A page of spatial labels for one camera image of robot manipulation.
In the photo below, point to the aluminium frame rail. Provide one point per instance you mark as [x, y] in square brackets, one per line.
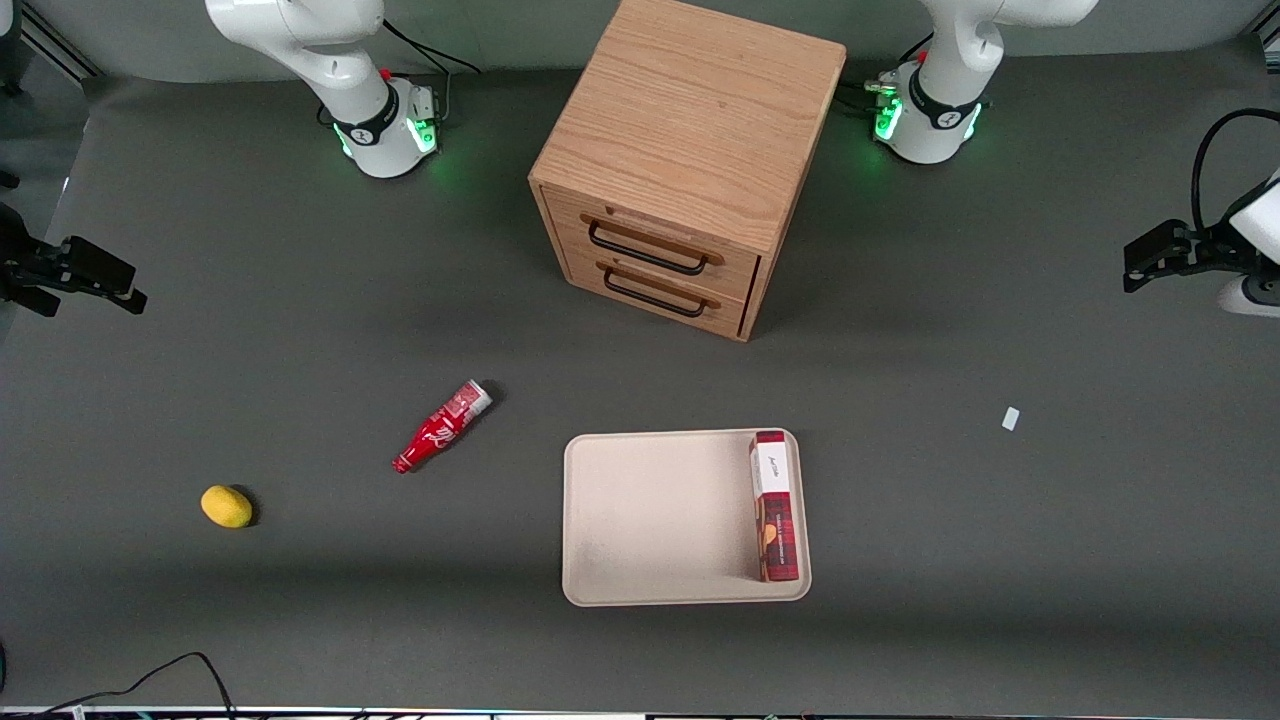
[60, 42]

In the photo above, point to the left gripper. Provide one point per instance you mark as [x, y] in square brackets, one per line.
[1203, 250]

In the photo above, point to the small white paper tag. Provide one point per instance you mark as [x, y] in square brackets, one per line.
[1011, 419]

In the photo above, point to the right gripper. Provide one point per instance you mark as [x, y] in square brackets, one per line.
[22, 268]

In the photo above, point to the wooden drawer cabinet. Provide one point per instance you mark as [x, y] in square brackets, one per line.
[690, 110]

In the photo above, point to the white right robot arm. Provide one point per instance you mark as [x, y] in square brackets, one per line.
[340, 60]

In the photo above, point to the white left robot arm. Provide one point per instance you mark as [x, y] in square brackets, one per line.
[945, 90]

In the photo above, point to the red tartan cookie box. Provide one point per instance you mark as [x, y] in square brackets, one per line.
[778, 520]

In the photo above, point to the red cola bottle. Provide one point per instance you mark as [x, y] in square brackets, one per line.
[440, 428]

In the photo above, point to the yellow lemon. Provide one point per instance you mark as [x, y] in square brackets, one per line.
[226, 506]

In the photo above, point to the beige rectangular tray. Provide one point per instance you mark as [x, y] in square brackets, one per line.
[660, 520]

